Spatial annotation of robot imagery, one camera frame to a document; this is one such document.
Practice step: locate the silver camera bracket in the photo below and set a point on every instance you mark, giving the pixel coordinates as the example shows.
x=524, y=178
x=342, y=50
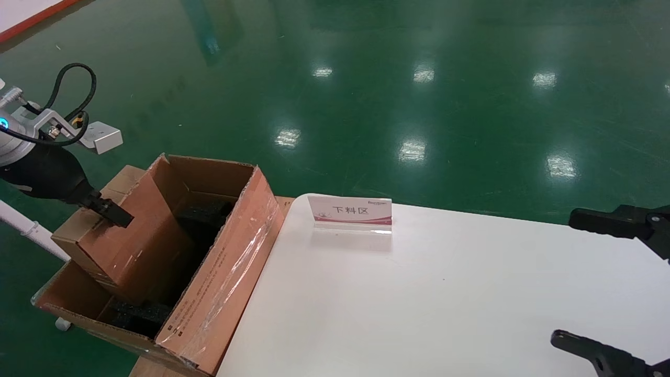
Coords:
x=42, y=118

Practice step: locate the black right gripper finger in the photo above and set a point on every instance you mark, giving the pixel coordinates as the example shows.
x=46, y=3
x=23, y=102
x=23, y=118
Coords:
x=602, y=221
x=607, y=358

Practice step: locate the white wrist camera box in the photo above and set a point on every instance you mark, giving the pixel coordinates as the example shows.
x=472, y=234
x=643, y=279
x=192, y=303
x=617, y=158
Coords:
x=102, y=139

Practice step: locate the white round foot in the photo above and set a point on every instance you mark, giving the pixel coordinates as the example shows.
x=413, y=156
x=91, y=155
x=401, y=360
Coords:
x=63, y=323

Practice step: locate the acrylic sign with red print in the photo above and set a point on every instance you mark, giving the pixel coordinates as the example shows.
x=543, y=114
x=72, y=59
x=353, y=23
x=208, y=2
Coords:
x=350, y=212

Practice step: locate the white metal tube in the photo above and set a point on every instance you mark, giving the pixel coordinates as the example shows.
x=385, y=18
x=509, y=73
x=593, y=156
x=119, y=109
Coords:
x=31, y=229

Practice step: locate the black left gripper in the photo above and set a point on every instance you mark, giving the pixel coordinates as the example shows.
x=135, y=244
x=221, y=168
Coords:
x=47, y=173

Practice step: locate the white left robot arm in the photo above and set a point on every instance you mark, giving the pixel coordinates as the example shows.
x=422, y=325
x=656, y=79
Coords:
x=10, y=146

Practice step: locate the large open cardboard box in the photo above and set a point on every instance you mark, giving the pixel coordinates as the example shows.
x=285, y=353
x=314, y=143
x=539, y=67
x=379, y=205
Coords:
x=230, y=272

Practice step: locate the black foam insert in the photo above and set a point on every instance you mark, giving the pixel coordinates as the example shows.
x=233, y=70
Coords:
x=204, y=220
x=141, y=317

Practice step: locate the small cardboard box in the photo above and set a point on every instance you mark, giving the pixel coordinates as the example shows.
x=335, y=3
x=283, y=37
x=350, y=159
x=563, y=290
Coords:
x=136, y=251

